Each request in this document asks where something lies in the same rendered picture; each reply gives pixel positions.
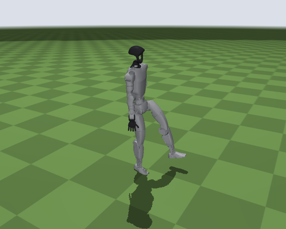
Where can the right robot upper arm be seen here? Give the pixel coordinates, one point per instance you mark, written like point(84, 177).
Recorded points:
point(129, 78)

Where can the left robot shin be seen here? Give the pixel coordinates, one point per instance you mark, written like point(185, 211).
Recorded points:
point(168, 139)

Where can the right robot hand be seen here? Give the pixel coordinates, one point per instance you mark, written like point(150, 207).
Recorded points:
point(132, 124)

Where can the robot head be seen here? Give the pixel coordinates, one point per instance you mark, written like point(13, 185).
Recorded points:
point(136, 51)

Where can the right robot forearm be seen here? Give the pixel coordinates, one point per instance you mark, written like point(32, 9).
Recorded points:
point(131, 107)

